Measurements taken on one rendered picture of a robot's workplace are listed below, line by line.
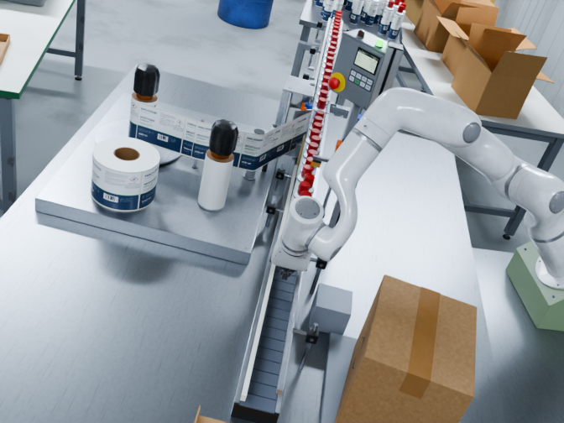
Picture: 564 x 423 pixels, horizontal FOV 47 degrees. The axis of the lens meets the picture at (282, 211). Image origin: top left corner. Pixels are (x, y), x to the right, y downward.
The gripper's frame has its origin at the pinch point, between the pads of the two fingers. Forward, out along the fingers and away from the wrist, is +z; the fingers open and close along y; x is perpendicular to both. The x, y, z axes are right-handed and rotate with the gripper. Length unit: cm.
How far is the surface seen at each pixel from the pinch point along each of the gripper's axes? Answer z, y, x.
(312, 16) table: 92, 14, -233
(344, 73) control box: -23, -3, -60
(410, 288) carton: -21.9, -29.7, 8.6
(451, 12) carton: 83, -69, -260
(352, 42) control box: -32, -3, -63
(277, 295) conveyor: 4.9, 0.7, 5.1
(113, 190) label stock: 5, 55, -15
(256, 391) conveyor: -7.1, 0.9, 37.9
